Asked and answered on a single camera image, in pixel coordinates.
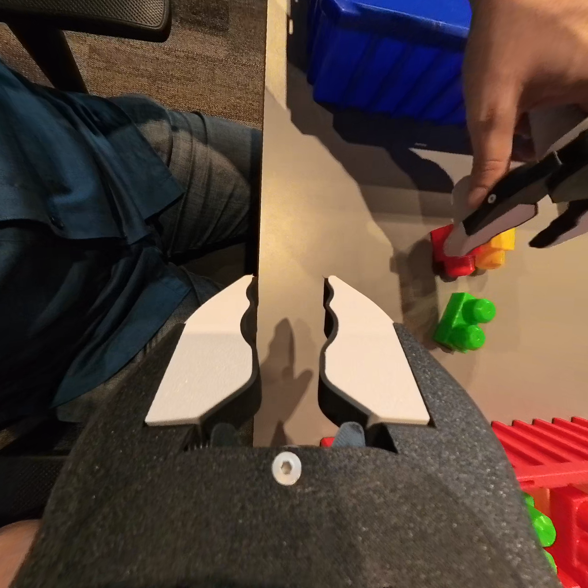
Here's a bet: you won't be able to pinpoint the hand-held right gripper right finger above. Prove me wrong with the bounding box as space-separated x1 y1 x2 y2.
318 275 431 429

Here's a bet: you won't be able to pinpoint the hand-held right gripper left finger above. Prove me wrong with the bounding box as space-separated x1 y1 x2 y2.
145 275 262 427

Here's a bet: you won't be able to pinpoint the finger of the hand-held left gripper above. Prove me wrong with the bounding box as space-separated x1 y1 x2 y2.
528 198 588 250
444 153 564 258

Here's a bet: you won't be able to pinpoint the yellow mega block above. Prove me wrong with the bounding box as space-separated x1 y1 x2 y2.
475 228 516 269

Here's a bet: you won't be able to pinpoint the red mega block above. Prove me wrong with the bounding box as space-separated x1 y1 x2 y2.
430 224 483 278

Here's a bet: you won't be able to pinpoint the red plastic bin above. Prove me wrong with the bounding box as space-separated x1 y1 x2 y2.
321 416 588 588

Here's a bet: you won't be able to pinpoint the person's right forearm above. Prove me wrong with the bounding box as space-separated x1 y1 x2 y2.
0 519 44 588

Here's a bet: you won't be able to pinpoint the person's left hand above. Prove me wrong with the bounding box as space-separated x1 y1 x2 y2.
463 0 588 208

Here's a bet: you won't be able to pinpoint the grey trousers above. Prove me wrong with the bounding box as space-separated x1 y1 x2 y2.
55 94 265 423

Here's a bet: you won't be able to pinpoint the blue plastic bin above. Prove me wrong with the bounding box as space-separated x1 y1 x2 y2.
305 0 474 127

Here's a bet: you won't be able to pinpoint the dark blue shirt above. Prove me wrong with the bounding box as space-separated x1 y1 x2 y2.
0 60 194 423

